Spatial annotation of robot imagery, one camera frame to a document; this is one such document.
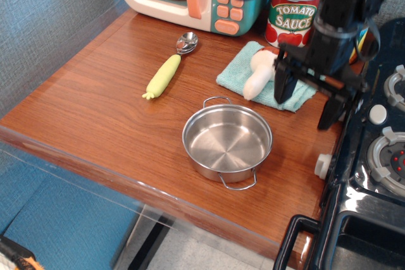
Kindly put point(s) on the pineapple slices can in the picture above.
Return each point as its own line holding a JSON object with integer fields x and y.
{"x": 360, "y": 45}

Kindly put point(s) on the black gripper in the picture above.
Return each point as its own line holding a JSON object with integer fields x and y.
{"x": 324, "y": 64}

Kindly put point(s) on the dark toy stove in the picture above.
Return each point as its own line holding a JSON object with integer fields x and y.
{"x": 361, "y": 225}

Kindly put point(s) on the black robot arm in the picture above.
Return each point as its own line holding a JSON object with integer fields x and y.
{"x": 347, "y": 14}

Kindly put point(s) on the spoon with green handle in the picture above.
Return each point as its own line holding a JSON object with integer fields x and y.
{"x": 159, "y": 82}

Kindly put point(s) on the teal folded cloth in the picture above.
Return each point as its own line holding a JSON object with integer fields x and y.
{"x": 235, "y": 75}

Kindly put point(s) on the orange black object corner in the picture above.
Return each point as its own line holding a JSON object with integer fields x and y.
{"x": 15, "y": 256}

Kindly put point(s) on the tomato sauce can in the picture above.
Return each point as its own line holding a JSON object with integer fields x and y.
{"x": 290, "y": 21}

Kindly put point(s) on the stainless steel pot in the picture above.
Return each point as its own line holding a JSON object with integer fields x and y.
{"x": 227, "y": 143}

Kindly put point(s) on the white plush mushroom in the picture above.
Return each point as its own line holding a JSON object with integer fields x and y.
{"x": 263, "y": 71}

